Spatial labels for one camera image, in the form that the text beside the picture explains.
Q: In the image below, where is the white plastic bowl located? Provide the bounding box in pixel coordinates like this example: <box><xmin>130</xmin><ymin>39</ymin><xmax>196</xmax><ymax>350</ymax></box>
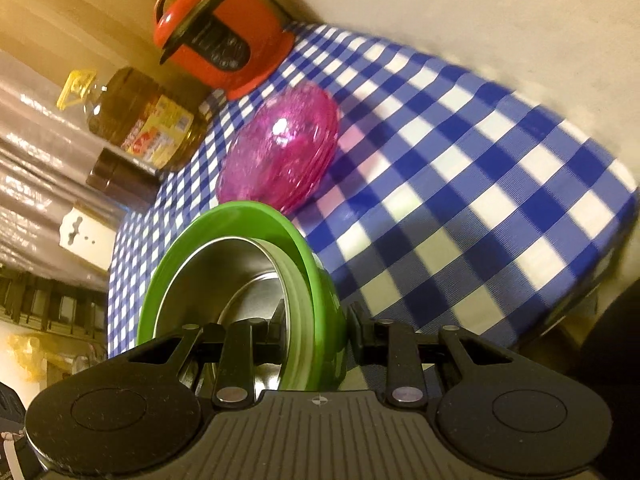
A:
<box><xmin>252</xmin><ymin>237</ymin><xmax>323</xmax><ymax>392</ymax></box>

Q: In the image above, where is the small pink glass plate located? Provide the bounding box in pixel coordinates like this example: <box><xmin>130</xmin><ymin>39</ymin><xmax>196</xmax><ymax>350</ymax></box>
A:
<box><xmin>217</xmin><ymin>82</ymin><xmax>340</xmax><ymax>206</ymax></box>

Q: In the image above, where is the brown metal canister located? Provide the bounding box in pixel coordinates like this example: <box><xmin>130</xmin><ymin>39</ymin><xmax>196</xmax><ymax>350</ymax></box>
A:
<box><xmin>86</xmin><ymin>147</ymin><xmax>161</xmax><ymax>213</ymax></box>

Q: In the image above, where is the stainless steel bowl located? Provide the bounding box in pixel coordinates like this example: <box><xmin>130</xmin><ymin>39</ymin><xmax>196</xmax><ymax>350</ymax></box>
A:
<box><xmin>152</xmin><ymin>237</ymin><xmax>288</xmax><ymax>391</ymax></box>

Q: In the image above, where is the cooking oil bottle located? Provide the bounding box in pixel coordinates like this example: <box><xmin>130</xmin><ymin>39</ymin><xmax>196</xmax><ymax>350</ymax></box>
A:
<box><xmin>56</xmin><ymin>66</ymin><xmax>211</xmax><ymax>172</ymax></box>

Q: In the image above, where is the sheer pink curtain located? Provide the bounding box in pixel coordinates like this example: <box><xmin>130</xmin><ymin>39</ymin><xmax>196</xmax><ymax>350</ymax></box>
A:
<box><xmin>0</xmin><ymin>50</ymin><xmax>131</xmax><ymax>281</ymax></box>

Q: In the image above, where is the white wooden chair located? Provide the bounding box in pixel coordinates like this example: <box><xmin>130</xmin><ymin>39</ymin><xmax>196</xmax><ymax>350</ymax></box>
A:
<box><xmin>57</xmin><ymin>201</ymin><xmax>121</xmax><ymax>269</ymax></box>

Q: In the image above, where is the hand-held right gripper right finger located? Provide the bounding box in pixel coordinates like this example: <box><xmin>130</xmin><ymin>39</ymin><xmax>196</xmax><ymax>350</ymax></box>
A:
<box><xmin>347</xmin><ymin>302</ymin><xmax>516</xmax><ymax>408</ymax></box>

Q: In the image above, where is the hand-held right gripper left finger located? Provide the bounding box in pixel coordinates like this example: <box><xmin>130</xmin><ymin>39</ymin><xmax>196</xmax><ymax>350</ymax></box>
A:
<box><xmin>122</xmin><ymin>300</ymin><xmax>288</xmax><ymax>408</ymax></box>

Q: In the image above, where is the yellow plastic bag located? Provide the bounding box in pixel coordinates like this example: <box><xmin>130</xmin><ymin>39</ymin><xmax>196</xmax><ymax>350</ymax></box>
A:
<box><xmin>6</xmin><ymin>335</ymin><xmax>48</xmax><ymax>386</ymax></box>

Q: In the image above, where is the blue white checkered tablecloth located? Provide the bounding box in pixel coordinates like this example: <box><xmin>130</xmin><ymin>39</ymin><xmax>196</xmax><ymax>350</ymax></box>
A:
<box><xmin>105</xmin><ymin>22</ymin><xmax>640</xmax><ymax>396</ymax></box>

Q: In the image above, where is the green plastic bowl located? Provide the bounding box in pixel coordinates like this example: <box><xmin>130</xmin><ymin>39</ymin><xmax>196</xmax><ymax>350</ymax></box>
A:
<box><xmin>136</xmin><ymin>201</ymin><xmax>348</xmax><ymax>391</ymax></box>

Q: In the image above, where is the red pressure cooker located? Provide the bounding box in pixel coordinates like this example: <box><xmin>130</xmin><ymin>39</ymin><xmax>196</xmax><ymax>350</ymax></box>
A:
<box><xmin>152</xmin><ymin>0</ymin><xmax>296</xmax><ymax>101</ymax></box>

